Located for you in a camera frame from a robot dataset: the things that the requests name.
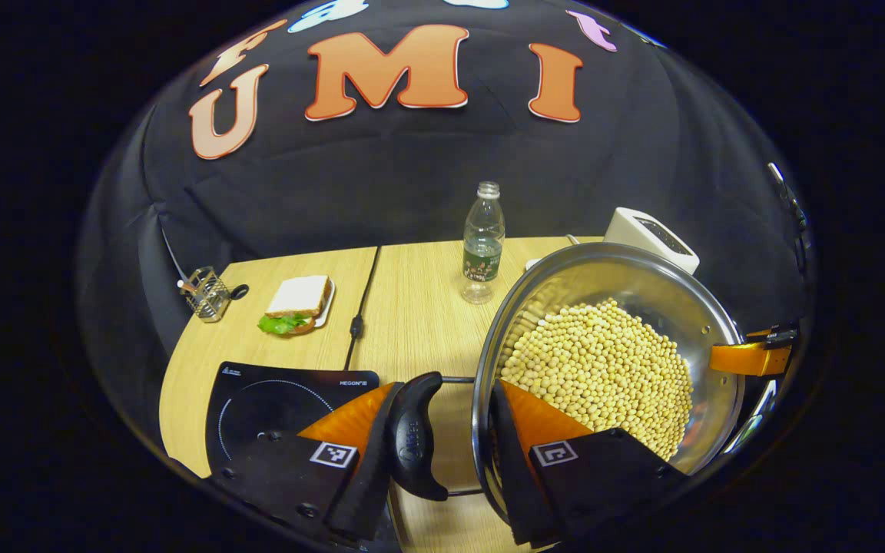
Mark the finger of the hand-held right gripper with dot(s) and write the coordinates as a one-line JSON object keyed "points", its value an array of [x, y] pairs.
{"points": [[750, 359]]}

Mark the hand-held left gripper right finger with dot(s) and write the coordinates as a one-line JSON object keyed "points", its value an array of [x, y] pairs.
{"points": [[512, 476]]}

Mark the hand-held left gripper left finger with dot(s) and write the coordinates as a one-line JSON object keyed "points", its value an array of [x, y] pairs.
{"points": [[369, 476]]}

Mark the black induction cooktop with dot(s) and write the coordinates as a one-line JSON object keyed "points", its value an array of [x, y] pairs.
{"points": [[273, 399]]}

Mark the pile of soybeans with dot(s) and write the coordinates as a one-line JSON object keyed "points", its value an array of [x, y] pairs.
{"points": [[611, 369]]}

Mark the sandwich with lettuce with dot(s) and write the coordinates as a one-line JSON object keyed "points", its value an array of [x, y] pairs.
{"points": [[298, 299]]}

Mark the black spoon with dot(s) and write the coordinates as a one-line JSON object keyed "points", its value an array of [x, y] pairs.
{"points": [[240, 292]]}

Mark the clear plastic water bottle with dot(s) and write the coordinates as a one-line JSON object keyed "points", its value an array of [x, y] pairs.
{"points": [[483, 246]]}

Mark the black backdrop cloth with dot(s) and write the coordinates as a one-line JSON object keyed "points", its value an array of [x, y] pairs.
{"points": [[412, 177]]}

